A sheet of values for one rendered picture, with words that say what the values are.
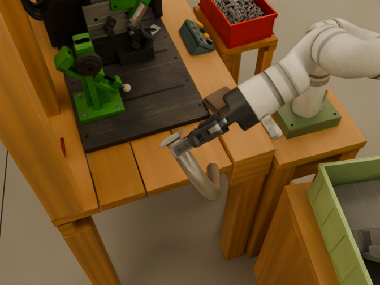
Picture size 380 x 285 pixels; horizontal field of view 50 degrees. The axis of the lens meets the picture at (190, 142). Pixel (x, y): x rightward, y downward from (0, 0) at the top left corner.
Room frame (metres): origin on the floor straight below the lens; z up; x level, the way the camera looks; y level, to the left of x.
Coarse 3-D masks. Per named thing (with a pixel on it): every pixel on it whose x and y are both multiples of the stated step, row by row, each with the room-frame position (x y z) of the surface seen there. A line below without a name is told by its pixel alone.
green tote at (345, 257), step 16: (352, 160) 0.64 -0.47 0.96; (368, 160) 0.64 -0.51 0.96; (320, 176) 0.61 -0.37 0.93; (336, 176) 0.63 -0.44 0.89; (352, 176) 0.64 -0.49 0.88; (368, 176) 0.65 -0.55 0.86; (320, 192) 0.58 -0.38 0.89; (320, 208) 0.55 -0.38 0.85; (336, 208) 0.49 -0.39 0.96; (320, 224) 0.51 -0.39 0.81; (336, 224) 0.46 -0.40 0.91; (336, 240) 0.44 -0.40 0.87; (352, 240) 0.40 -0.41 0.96; (336, 256) 0.40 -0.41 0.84; (352, 256) 0.37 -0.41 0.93; (336, 272) 0.37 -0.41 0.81; (352, 272) 0.34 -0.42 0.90
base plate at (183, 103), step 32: (96, 0) 1.50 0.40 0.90; (160, 32) 1.29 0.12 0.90; (128, 64) 1.10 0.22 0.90; (160, 64) 1.10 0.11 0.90; (128, 96) 0.95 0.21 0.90; (160, 96) 0.95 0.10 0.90; (192, 96) 0.95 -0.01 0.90; (96, 128) 0.80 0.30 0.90; (128, 128) 0.80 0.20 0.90; (160, 128) 0.80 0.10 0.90
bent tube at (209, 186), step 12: (180, 132) 0.45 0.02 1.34; (168, 144) 0.43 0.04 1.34; (180, 156) 0.41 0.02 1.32; (192, 156) 0.41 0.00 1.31; (192, 168) 0.39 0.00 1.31; (216, 168) 0.50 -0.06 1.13; (192, 180) 0.38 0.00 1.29; (204, 180) 0.38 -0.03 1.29; (216, 180) 0.43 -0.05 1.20; (204, 192) 0.37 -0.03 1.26; (216, 192) 0.38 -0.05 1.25
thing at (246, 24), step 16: (208, 0) 1.49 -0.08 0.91; (224, 0) 1.52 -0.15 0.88; (240, 0) 1.52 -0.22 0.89; (256, 0) 1.52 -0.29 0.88; (208, 16) 1.49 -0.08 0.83; (224, 16) 1.36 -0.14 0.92; (240, 16) 1.41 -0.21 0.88; (256, 16) 1.42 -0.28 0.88; (272, 16) 1.37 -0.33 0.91; (224, 32) 1.34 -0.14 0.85; (240, 32) 1.32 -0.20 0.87; (256, 32) 1.35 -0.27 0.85; (272, 32) 1.38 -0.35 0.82
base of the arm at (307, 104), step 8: (312, 80) 0.86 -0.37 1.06; (320, 80) 0.86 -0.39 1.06; (328, 80) 0.88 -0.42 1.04; (312, 88) 0.86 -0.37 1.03; (320, 88) 0.86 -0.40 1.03; (304, 96) 0.87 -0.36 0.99; (312, 96) 0.86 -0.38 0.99; (320, 96) 0.86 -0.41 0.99; (296, 104) 0.88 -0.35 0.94; (304, 104) 0.86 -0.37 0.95; (312, 104) 0.86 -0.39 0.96; (320, 104) 0.87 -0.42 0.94; (296, 112) 0.87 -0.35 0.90; (304, 112) 0.86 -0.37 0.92; (312, 112) 0.85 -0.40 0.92
